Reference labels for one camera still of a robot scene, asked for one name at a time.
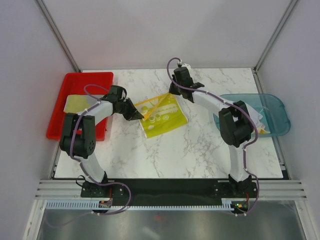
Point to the aluminium front rail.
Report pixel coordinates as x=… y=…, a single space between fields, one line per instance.
x=269 y=190

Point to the aluminium frame post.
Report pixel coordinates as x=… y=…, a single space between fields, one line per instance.
x=57 y=34
x=275 y=34

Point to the red plastic bin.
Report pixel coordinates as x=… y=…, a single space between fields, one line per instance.
x=73 y=84

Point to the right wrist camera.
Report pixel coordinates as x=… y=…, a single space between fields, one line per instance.
x=184 y=65

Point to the blue transparent plastic tub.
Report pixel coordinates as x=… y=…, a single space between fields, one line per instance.
x=275 y=110

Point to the grey frog towel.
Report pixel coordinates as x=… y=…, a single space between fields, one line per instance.
x=76 y=103

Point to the left aluminium frame post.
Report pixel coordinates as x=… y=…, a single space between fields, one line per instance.
x=57 y=34

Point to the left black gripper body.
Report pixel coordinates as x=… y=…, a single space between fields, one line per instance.
x=126 y=109

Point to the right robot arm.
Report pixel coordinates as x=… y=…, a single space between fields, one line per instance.
x=196 y=93

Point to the yellow patterned towel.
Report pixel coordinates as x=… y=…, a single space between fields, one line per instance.
x=161 y=114

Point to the right aluminium frame post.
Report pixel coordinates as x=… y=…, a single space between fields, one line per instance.
x=275 y=34

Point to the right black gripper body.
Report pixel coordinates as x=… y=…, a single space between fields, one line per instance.
x=175 y=89

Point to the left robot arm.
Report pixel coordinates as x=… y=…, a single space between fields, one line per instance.
x=78 y=137

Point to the cream towel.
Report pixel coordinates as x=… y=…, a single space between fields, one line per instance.
x=262 y=130

